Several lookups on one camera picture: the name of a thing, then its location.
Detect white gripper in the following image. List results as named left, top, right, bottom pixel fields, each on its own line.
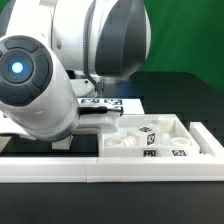
left=68, top=71, right=123, bottom=132

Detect white square tabletop tray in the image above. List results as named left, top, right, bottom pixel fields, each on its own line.
left=99, top=114, right=200, bottom=158

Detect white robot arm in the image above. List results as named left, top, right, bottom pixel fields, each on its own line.
left=0, top=0, right=151, bottom=141

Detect white U-shaped fence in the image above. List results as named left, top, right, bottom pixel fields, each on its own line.
left=0, top=122, right=224, bottom=183

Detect black cables at base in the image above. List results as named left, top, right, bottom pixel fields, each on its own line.
left=78, top=0, right=109, bottom=116

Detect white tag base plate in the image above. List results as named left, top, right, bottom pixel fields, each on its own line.
left=78, top=98, right=144, bottom=115

